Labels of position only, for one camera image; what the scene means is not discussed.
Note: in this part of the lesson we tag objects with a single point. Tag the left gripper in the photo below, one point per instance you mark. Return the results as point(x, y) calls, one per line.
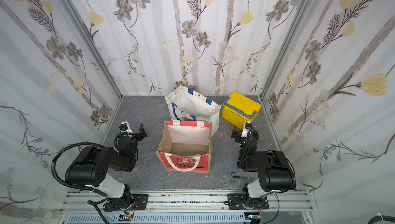
point(136, 134)

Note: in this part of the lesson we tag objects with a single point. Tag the red jute Christmas bag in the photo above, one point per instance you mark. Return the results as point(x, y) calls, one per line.
point(186, 147)

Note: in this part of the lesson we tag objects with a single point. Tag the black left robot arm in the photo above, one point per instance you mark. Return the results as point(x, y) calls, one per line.
point(89, 170)

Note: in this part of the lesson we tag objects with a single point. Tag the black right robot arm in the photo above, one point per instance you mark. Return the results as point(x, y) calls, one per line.
point(275, 173)

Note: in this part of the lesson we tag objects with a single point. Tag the white Doraemon canvas bag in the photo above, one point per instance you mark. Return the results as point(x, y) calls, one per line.
point(186, 104)

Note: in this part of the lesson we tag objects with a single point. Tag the yellow cooler box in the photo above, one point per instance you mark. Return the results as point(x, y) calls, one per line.
point(237, 109)

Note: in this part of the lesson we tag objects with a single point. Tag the black scissors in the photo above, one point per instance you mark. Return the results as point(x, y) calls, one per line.
point(235, 177)

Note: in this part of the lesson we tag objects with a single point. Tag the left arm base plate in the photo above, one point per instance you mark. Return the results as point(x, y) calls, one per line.
point(140, 202)

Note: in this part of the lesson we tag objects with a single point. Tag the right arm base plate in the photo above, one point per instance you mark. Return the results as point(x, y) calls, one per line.
point(244, 202)

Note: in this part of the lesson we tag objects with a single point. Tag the aluminium mounting rail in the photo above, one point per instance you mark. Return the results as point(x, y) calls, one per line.
point(190, 207)

